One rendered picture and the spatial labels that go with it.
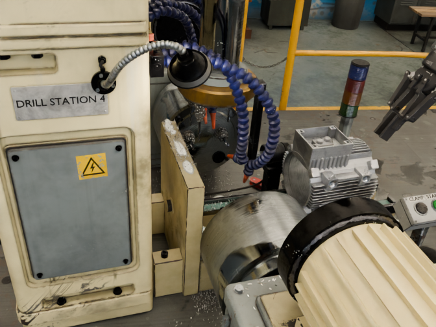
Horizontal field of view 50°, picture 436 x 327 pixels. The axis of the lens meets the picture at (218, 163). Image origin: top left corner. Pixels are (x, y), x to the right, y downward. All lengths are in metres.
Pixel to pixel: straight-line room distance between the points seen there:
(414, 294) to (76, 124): 0.59
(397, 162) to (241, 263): 1.16
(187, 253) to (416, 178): 1.02
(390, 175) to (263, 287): 1.12
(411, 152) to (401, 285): 1.46
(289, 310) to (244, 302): 0.07
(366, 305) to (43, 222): 0.63
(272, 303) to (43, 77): 0.51
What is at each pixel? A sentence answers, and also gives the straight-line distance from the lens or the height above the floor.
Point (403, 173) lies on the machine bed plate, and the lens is 1.87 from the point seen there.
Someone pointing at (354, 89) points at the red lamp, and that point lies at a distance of 1.60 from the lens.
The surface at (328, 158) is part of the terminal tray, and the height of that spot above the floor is 1.11.
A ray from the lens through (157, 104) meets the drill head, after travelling 1.44.
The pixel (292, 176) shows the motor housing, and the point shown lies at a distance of 1.37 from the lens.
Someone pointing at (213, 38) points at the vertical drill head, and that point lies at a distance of 0.98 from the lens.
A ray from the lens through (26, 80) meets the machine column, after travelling 0.81.
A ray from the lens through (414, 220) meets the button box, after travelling 1.20.
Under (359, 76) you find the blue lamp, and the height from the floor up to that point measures 1.18.
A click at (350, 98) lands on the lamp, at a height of 1.10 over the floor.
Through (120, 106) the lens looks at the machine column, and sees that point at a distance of 0.83.
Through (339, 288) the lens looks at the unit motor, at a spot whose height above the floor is 1.32.
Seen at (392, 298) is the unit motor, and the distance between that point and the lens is 0.57.
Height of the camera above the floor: 1.75
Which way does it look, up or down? 34 degrees down
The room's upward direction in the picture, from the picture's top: 5 degrees clockwise
